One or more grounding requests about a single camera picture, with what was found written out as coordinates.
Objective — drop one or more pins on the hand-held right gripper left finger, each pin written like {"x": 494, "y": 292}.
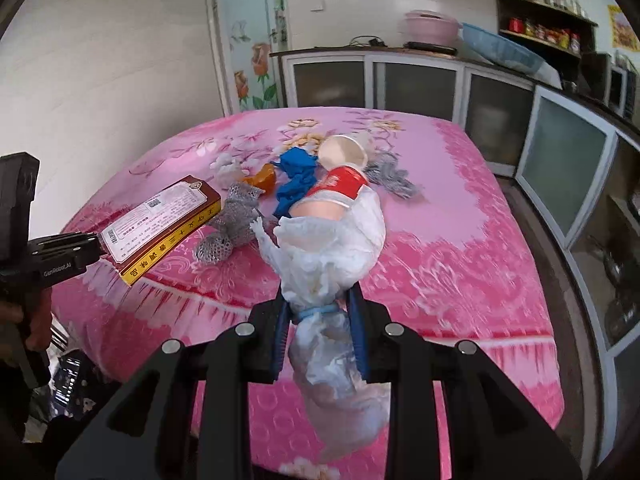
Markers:
{"x": 281, "y": 340}

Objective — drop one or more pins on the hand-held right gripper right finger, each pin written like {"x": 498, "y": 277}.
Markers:
{"x": 359, "y": 330}

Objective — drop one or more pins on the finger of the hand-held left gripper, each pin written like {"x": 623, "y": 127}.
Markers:
{"x": 75, "y": 247}

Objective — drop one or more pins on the white plastic bag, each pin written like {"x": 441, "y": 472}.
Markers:
{"x": 325, "y": 260}

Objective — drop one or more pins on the brown yellow cardboard box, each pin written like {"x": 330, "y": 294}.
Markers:
{"x": 160, "y": 225}

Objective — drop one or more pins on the person's left hand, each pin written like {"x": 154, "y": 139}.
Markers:
{"x": 37, "y": 325}

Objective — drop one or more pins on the pink floral blanket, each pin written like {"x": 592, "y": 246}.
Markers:
{"x": 450, "y": 260}

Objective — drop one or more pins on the grey metal mesh scrubber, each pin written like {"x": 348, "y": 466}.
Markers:
{"x": 235, "y": 215}
{"x": 395, "y": 175}

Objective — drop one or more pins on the red white paper cup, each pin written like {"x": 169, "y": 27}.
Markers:
{"x": 340, "y": 185}

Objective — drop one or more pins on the orange wrapper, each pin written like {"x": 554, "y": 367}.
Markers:
{"x": 262, "y": 179}

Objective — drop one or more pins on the white crumpled tissue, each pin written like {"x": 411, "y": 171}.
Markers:
{"x": 225, "y": 166}

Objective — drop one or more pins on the plain white paper cup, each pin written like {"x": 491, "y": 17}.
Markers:
{"x": 340, "y": 152}

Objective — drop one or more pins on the frosted glass door cabinet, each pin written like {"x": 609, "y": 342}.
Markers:
{"x": 415, "y": 85}

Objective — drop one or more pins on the metal pot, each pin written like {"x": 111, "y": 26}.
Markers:
{"x": 622, "y": 312}

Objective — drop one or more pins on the glass door with flower decals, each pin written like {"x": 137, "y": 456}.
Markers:
{"x": 250, "y": 35}

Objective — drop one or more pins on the black induction cooker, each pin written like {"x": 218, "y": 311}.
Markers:
{"x": 430, "y": 48}

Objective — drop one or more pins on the pink lidded basin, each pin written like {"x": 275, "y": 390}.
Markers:
{"x": 430, "y": 25}

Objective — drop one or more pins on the blue plastic basin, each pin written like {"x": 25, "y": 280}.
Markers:
{"x": 500, "y": 47}

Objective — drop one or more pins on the row of red jars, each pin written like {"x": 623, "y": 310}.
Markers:
{"x": 545, "y": 35}

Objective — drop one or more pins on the microwave oven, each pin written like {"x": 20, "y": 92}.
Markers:
{"x": 612, "y": 82}

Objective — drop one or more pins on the dark wooden shelf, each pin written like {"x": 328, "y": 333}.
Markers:
{"x": 590, "y": 35}

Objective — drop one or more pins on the yellow wall poster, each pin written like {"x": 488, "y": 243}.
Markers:
{"x": 625, "y": 27}

